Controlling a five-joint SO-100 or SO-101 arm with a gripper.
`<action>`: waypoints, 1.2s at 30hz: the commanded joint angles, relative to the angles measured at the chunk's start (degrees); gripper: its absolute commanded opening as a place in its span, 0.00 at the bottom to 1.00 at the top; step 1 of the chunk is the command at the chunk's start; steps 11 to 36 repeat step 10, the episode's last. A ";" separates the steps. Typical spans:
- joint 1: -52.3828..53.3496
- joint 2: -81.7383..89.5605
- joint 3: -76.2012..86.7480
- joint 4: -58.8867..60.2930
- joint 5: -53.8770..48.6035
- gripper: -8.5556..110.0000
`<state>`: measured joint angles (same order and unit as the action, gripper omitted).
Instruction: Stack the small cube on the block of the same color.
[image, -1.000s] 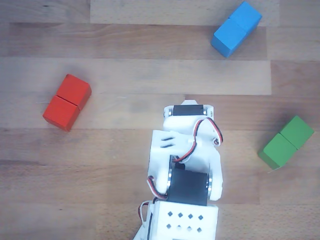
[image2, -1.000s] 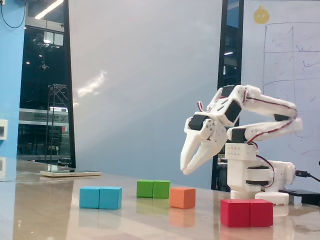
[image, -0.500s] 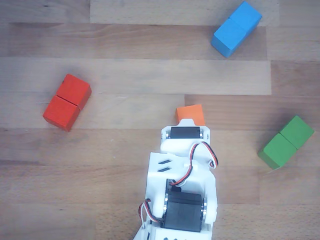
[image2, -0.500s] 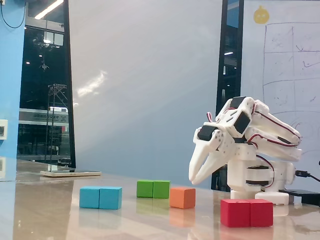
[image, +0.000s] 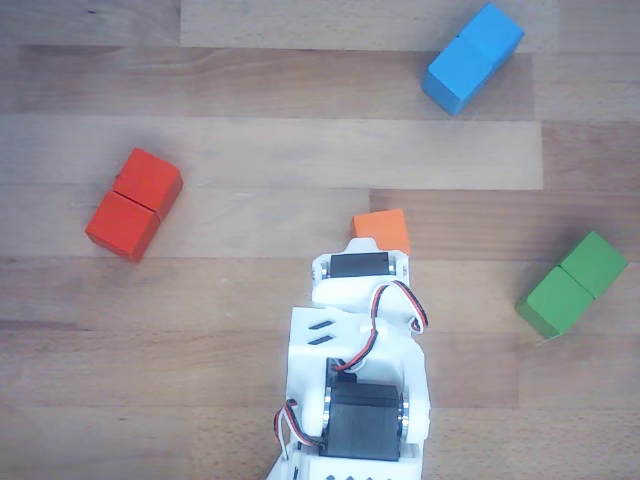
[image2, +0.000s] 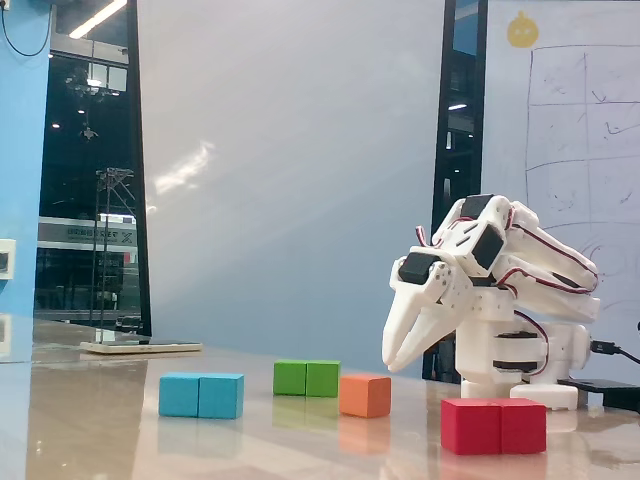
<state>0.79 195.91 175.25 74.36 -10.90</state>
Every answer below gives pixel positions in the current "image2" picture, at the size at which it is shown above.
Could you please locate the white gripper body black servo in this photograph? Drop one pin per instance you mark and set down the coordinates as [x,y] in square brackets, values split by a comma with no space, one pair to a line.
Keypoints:
[419,295]

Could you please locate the white fixed gripper finger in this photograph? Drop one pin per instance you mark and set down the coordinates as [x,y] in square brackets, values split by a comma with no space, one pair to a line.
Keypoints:
[402,315]

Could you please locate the white moving gripper finger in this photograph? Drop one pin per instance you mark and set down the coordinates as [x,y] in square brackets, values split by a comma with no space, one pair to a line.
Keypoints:
[452,292]

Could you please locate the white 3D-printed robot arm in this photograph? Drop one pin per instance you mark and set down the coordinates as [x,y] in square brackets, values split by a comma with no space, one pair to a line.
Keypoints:
[530,300]

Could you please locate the small orange wooden cube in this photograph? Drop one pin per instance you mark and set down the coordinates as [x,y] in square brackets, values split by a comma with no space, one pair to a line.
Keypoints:
[365,396]

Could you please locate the green rectangular wooden block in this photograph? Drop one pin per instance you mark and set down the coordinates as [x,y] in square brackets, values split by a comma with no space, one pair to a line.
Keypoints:
[306,378]

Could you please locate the red rectangular wooden block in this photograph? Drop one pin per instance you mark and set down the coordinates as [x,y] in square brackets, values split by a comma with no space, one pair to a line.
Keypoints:
[492,427]

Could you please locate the blue rectangular wooden block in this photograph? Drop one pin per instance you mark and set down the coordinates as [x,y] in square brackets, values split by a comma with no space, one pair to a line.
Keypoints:
[200,396]

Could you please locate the large white partition panel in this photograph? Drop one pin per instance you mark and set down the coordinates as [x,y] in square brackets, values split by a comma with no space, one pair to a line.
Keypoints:
[290,175]

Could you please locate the black flat power box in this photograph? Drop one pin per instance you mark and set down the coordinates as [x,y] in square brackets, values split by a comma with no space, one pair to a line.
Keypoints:
[610,392]

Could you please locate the whiteboard with drawn grid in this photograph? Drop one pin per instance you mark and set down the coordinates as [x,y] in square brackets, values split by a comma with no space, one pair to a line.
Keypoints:
[565,125]

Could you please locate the yellow round face sticker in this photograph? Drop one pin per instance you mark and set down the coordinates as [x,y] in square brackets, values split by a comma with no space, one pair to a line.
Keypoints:
[523,30]

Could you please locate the flat white slab device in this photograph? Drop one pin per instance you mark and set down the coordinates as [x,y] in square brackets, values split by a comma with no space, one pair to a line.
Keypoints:
[142,346]

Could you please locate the black window frame post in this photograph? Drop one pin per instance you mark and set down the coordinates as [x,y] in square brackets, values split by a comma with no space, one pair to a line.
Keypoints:
[457,110]

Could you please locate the white wall socket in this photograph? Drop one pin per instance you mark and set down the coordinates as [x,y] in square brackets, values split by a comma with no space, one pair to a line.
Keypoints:
[6,257]

